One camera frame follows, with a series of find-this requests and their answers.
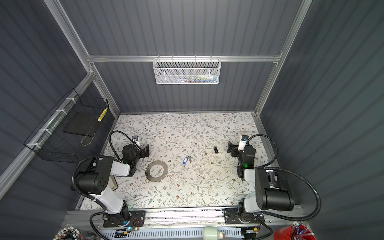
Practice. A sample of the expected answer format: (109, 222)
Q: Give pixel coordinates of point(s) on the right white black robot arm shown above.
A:
(271, 188)

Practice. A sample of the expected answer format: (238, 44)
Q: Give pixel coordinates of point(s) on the white wire mesh basket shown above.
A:
(195, 72)

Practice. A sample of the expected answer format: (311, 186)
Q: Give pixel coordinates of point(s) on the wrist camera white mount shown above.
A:
(136, 140)
(243, 142)

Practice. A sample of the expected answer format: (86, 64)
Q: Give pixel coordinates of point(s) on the white plastic bottle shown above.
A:
(211, 233)

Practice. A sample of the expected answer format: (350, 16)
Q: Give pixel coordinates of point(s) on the black wire basket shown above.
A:
(72, 133)

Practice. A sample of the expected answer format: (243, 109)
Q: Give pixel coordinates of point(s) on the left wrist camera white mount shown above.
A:
(136, 140)

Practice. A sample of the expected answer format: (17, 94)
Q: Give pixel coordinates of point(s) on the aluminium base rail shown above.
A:
(190, 217)

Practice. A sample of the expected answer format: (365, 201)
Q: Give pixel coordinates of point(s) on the pile of white connectors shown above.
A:
(69, 233)

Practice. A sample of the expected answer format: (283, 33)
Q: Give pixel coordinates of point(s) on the white cable duct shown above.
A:
(170, 234)

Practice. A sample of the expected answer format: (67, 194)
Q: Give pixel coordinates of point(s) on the red cup with pens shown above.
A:
(296, 231)

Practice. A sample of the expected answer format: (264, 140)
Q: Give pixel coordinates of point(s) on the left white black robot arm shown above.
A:
(91, 179)

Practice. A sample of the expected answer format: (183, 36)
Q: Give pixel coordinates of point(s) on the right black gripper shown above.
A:
(234, 149)

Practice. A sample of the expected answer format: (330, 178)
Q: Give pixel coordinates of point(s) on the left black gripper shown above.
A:
(144, 151)

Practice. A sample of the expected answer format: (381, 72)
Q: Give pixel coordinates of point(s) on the yellow marker pen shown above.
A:
(102, 115)

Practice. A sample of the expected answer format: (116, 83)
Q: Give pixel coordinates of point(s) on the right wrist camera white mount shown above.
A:
(243, 142)

